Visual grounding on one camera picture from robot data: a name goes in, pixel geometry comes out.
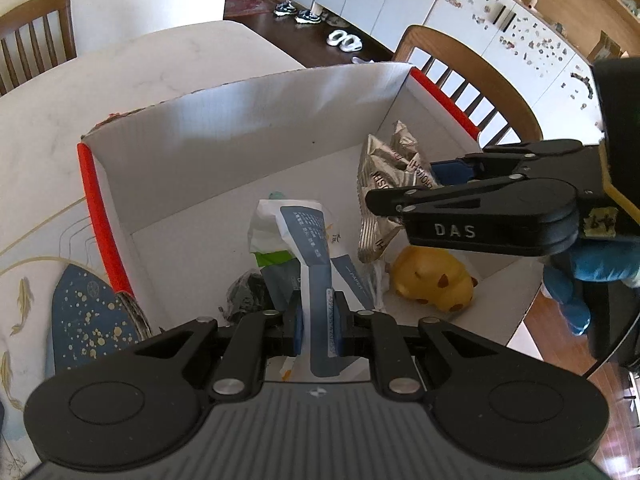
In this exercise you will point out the wooden slat-back chair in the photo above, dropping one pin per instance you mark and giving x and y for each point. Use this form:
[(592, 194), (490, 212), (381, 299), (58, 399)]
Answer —
[(40, 5), (450, 42)]

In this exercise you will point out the silver snack packet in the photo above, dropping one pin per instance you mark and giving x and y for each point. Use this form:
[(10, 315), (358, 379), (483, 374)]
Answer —
[(380, 160)]

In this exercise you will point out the white cardboard box red edges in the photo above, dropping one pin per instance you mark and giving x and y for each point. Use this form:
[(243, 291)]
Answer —
[(225, 130)]

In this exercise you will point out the dark sneaker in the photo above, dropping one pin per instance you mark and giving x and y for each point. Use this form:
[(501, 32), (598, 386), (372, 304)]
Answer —
[(307, 15), (284, 8)]

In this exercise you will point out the green pen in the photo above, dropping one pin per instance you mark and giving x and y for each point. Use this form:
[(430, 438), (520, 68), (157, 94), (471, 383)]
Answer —
[(276, 195)]

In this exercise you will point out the olive shoe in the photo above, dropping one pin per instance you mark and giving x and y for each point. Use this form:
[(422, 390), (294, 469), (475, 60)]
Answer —
[(332, 20)]

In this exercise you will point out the blue white tissue packet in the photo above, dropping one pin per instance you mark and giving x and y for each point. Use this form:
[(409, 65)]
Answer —
[(305, 240)]

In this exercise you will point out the black snack packet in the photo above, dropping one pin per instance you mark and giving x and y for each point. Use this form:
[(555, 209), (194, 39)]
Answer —
[(245, 292)]

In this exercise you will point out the yellow spotted toy animal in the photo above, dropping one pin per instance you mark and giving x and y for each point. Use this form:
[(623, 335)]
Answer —
[(425, 270)]

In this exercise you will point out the small cardboard carton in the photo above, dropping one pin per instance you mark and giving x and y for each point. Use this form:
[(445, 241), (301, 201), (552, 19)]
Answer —
[(605, 47)]

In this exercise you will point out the white stickered cabinet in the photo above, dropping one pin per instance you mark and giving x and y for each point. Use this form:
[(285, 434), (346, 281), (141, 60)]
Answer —
[(550, 60)]

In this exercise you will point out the person's right hand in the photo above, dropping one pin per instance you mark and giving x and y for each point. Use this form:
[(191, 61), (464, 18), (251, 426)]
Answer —
[(600, 262)]

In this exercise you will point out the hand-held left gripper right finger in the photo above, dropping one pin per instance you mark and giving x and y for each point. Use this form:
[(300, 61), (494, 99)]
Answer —
[(339, 325)]

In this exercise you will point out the fish print table mat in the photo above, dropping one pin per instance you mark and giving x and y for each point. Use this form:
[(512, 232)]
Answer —
[(85, 310)]

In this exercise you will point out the red patterned rug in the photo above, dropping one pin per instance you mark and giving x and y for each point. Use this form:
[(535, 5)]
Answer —
[(247, 5)]

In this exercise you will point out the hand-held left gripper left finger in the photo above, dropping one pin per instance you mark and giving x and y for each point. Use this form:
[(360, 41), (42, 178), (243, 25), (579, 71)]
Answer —
[(299, 329)]

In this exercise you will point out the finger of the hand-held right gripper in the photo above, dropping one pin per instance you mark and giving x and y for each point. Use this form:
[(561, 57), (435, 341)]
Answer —
[(450, 166), (390, 201)]

